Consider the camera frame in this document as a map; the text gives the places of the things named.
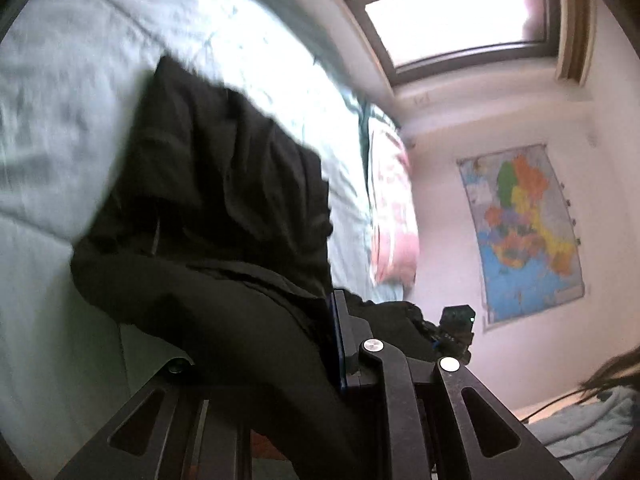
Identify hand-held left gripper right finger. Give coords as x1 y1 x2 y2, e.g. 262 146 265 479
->
329 289 576 480

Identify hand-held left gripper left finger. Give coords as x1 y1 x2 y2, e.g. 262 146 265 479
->
54 355 252 480

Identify black hooded jacket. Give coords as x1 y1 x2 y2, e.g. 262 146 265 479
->
70 55 437 480

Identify pink quilted pillow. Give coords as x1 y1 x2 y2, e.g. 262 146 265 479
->
369 122 420 287

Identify fuzzy light blue cloth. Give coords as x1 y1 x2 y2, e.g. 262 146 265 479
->
529 385 637 461

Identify teal pillow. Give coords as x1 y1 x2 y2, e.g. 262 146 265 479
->
356 100 402 133

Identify dark framed window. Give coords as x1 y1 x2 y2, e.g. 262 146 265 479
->
315 0 562 87

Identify light blue quilt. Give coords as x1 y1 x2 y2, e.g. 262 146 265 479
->
0 0 401 466

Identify black cable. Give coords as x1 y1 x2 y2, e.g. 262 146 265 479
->
519 387 601 422

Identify colourful wall map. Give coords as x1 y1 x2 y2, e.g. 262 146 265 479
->
456 144 586 334

